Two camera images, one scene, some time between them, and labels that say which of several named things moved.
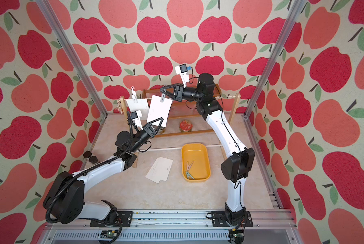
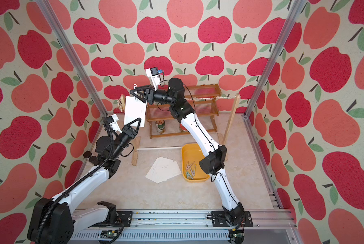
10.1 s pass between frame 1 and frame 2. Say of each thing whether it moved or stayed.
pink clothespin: stayed
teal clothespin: stayed
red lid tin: stayed
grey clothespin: moved
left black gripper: moved
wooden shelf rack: stayed
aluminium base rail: stayed
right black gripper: moved
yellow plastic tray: stayed
